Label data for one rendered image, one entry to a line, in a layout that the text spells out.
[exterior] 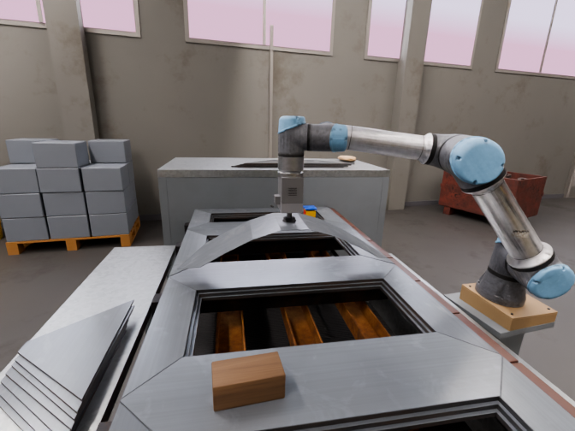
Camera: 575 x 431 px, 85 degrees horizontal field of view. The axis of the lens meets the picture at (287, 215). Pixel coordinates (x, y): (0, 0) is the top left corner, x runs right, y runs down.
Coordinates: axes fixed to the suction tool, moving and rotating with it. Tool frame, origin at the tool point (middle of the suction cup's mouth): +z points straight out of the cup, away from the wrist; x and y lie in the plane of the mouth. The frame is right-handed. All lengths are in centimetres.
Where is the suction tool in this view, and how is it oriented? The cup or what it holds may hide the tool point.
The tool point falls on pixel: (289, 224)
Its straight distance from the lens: 96.6
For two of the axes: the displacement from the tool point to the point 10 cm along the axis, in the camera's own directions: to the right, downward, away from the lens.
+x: 9.9, -0.2, 1.6
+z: -0.2, 9.6, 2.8
